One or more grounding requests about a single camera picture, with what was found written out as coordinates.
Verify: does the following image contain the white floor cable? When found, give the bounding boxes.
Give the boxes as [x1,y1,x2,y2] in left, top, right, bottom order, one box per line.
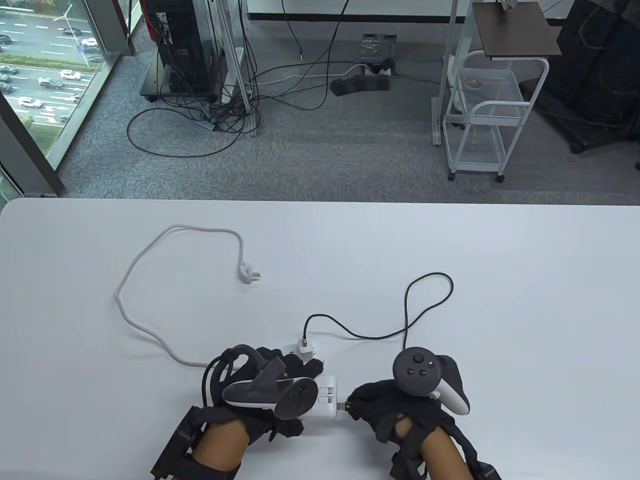
[248,62,370,85]

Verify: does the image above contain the white rolling wire cart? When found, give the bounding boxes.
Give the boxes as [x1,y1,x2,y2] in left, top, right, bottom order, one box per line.
[444,52,550,183]

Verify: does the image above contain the white battery pack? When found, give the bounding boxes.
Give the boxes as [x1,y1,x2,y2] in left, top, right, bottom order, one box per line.
[305,375,338,421]

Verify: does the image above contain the person's left hand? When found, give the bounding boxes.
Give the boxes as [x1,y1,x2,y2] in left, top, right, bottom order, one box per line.
[202,345,326,444]

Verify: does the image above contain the person's left forearm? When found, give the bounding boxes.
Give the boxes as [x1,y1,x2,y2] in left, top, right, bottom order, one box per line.
[150,405,251,480]

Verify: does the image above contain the grey window frame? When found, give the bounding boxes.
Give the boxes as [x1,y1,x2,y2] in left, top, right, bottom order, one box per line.
[0,0,138,198]

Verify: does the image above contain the black wheeled tower stand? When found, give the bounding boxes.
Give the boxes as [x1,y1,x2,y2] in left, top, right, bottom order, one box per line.
[140,65,221,104]

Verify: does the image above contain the white desk leg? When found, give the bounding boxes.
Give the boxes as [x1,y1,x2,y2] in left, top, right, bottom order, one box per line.
[431,0,473,147]

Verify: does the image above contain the black charging cable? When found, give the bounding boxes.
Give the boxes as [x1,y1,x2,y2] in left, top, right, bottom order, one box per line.
[303,272,455,412]

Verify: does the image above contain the tangle of black floor cables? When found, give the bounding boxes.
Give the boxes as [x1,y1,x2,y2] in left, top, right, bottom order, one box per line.
[126,0,443,159]

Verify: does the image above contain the person's right forearm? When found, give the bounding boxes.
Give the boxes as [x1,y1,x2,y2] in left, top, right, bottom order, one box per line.
[390,425,503,480]

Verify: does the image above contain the brown side table top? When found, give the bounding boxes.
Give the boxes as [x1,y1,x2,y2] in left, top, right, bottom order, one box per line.
[472,1,563,61]

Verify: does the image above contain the person's right hand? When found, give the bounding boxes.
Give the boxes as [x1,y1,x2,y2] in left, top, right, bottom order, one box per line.
[346,379,471,452]

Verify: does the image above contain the black box device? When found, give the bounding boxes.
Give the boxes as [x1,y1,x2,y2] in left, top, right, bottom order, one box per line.
[361,34,398,65]

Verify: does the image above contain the aluminium frame post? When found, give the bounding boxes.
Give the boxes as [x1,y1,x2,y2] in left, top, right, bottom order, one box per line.
[220,0,262,138]

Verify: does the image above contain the grey white hand controller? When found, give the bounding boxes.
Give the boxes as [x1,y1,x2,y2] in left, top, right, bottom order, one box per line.
[221,357,319,421]
[393,347,472,417]

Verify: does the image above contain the black left wrist camera unit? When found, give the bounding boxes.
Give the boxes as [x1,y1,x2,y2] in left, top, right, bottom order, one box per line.
[150,405,211,480]

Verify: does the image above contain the black wrist camera unit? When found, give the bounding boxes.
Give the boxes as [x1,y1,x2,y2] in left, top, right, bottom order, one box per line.
[470,460,503,480]
[150,405,211,480]

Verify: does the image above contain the white power strip with cord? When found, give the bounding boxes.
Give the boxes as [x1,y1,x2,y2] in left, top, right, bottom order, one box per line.
[115,226,327,377]

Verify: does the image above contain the black right wrist camera unit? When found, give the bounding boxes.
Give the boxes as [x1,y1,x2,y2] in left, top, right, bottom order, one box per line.
[470,460,503,480]

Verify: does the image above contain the black computer tower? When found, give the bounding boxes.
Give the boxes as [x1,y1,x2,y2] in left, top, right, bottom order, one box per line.
[144,0,216,96]

